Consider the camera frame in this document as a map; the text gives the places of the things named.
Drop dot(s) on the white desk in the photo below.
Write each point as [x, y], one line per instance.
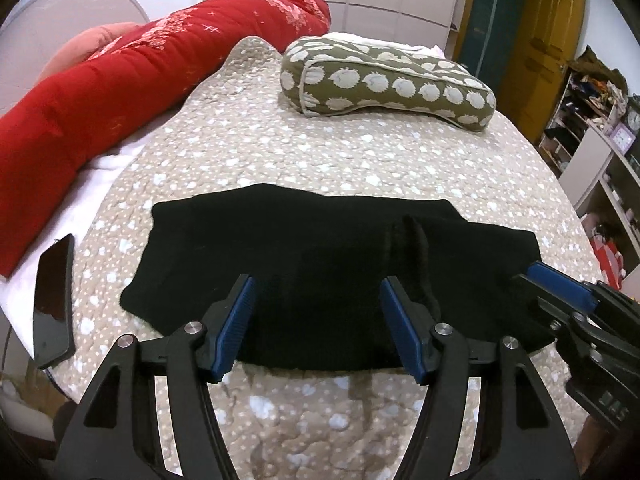
[585, 170]

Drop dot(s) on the white bed sheet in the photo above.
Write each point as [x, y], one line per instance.
[112, 162]

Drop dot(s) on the yellow wooden door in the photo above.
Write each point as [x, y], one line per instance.
[542, 60]

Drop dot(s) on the black smartphone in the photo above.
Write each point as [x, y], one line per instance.
[52, 305]

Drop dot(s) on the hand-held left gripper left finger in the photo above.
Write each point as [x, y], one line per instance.
[235, 330]

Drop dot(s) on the white pillow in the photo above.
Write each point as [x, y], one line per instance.
[380, 42]

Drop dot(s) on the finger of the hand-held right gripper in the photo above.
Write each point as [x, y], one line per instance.
[540, 297]
[562, 285]

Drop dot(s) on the purple clock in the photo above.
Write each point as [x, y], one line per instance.
[621, 139]

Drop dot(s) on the beige spotted bed quilt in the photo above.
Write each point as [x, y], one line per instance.
[300, 160]

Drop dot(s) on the white round headboard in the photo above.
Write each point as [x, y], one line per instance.
[60, 20]

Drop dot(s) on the red floral bolster quilt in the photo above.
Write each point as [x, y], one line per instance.
[115, 95]

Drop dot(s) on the pink pillow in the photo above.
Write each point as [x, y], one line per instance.
[85, 45]

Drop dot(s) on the black pants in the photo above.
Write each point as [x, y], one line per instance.
[300, 260]

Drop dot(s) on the red bag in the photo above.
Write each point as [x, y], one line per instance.
[607, 262]

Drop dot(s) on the olive sheep print pillow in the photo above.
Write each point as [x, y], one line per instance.
[380, 82]

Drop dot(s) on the dark green door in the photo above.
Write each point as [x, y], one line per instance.
[492, 20]

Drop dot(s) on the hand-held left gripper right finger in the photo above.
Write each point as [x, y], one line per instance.
[405, 330]

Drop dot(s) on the cluttered shelf rack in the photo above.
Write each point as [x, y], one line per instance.
[585, 100]

